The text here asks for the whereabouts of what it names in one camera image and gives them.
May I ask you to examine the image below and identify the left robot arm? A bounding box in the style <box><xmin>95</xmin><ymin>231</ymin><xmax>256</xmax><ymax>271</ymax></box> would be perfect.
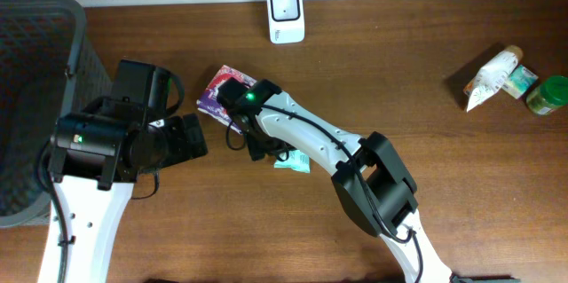
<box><xmin>35</xmin><ymin>59</ymin><xmax>208</xmax><ymax>282</ymax></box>

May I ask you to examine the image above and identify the white barcode scanner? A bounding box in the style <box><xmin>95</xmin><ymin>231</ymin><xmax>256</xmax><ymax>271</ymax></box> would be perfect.
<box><xmin>266</xmin><ymin>0</ymin><xmax>305</xmax><ymax>44</ymax></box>

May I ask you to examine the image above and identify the green lid jar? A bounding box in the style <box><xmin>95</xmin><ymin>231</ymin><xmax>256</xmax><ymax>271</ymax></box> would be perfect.
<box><xmin>526</xmin><ymin>75</ymin><xmax>568</xmax><ymax>115</ymax></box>

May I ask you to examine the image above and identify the green Kleenex tissue pack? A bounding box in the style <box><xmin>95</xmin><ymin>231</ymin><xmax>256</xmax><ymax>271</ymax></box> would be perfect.
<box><xmin>501</xmin><ymin>65</ymin><xmax>538</xmax><ymax>99</ymax></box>

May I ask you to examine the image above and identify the grey plastic mesh basket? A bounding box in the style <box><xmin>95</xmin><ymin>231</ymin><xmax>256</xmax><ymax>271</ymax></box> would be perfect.
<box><xmin>1</xmin><ymin>0</ymin><xmax>112</xmax><ymax>228</ymax></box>

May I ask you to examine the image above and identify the white tube gold cap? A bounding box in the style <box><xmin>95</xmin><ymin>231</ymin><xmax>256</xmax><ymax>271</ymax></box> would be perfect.
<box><xmin>463</xmin><ymin>45</ymin><xmax>524</xmax><ymax>112</ymax></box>

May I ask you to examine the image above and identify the mint green wipes pack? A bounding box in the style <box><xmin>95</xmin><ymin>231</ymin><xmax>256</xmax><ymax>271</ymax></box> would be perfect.
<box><xmin>273</xmin><ymin>150</ymin><xmax>311</xmax><ymax>173</ymax></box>

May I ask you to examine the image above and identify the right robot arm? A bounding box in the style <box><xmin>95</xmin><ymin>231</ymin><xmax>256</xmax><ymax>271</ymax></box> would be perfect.
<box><xmin>217</xmin><ymin>78</ymin><xmax>454</xmax><ymax>283</ymax></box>

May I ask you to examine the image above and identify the red purple pad pack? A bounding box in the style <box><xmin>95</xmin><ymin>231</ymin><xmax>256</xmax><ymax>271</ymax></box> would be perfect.
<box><xmin>196</xmin><ymin>65</ymin><xmax>256</xmax><ymax>127</ymax></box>

